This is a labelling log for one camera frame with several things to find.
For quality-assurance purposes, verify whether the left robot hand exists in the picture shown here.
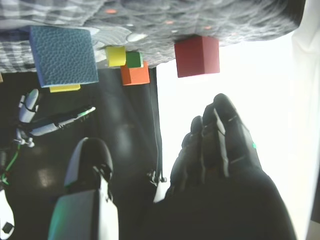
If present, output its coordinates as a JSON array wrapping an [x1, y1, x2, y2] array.
[[47, 93, 298, 240]]

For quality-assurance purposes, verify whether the large yellow foam block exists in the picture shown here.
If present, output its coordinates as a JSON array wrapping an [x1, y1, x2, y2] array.
[[49, 84, 81, 94]]

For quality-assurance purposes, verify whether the large blue foam block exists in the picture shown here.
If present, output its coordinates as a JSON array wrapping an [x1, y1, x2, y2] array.
[[29, 25, 100, 88]]

